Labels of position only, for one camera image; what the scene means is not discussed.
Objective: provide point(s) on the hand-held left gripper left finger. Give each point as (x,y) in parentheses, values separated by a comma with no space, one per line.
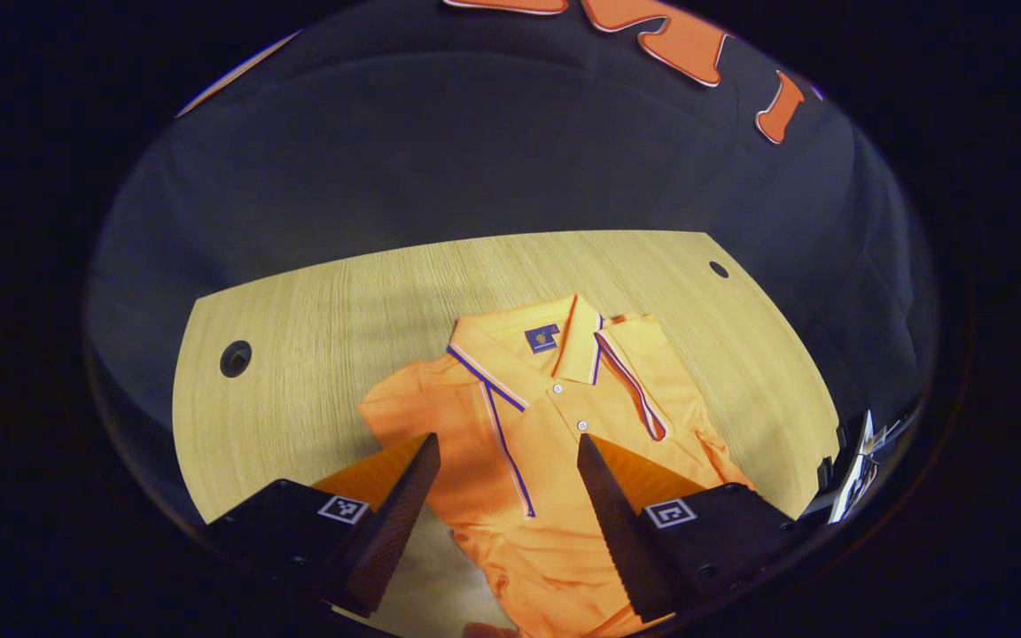
(395,523)

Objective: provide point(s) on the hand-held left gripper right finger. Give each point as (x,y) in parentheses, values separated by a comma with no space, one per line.
(617,523)

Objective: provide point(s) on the orange polo T-shirt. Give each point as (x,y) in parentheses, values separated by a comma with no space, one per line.
(546,425)

